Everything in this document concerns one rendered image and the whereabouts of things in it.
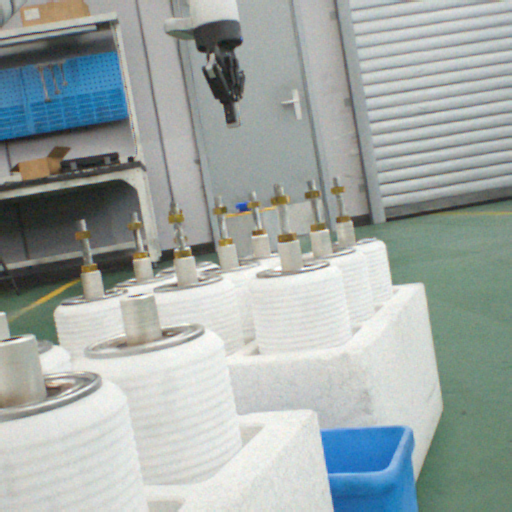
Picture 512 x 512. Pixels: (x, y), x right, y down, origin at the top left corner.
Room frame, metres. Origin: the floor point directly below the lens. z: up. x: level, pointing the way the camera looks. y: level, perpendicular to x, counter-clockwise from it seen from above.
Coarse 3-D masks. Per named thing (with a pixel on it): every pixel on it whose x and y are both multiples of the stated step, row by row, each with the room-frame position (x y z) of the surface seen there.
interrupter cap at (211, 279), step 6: (204, 276) 0.83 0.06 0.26; (210, 276) 0.82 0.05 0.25; (216, 276) 0.81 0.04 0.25; (222, 276) 0.79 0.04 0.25; (174, 282) 0.83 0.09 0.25; (204, 282) 0.77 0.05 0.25; (210, 282) 0.77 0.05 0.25; (216, 282) 0.78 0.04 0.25; (156, 288) 0.79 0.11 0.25; (162, 288) 0.78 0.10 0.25; (168, 288) 0.77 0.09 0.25; (174, 288) 0.76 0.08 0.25; (180, 288) 0.76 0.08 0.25; (186, 288) 0.76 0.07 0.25; (192, 288) 0.76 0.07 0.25
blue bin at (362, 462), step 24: (336, 432) 0.64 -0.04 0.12; (360, 432) 0.63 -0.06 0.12; (384, 432) 0.62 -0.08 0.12; (408, 432) 0.60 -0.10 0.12; (336, 456) 0.64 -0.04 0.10; (360, 456) 0.63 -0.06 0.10; (384, 456) 0.62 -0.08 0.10; (408, 456) 0.57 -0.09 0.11; (336, 480) 0.53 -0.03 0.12; (360, 480) 0.52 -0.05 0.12; (384, 480) 0.52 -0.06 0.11; (408, 480) 0.58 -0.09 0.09; (336, 504) 0.54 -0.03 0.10; (360, 504) 0.53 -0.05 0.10; (384, 504) 0.52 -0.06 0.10; (408, 504) 0.57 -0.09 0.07
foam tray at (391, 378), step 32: (416, 288) 0.97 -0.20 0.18; (384, 320) 0.78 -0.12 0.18; (416, 320) 0.92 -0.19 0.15; (256, 352) 0.76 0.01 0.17; (320, 352) 0.68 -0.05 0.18; (352, 352) 0.66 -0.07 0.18; (384, 352) 0.73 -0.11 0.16; (416, 352) 0.89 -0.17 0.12; (256, 384) 0.69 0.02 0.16; (288, 384) 0.68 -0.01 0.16; (320, 384) 0.67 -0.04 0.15; (352, 384) 0.66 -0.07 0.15; (384, 384) 0.71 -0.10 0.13; (416, 384) 0.86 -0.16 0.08; (320, 416) 0.67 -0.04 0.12; (352, 416) 0.66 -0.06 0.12; (384, 416) 0.69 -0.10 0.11; (416, 416) 0.83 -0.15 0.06; (416, 448) 0.81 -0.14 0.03
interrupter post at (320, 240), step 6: (312, 234) 0.86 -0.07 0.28; (318, 234) 0.85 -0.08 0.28; (324, 234) 0.85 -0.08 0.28; (312, 240) 0.86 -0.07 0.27; (318, 240) 0.85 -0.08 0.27; (324, 240) 0.85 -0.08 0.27; (312, 246) 0.86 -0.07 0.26; (318, 246) 0.85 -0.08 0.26; (324, 246) 0.85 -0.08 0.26; (330, 246) 0.86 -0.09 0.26; (318, 252) 0.85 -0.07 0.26; (324, 252) 0.85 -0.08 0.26; (330, 252) 0.86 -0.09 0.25
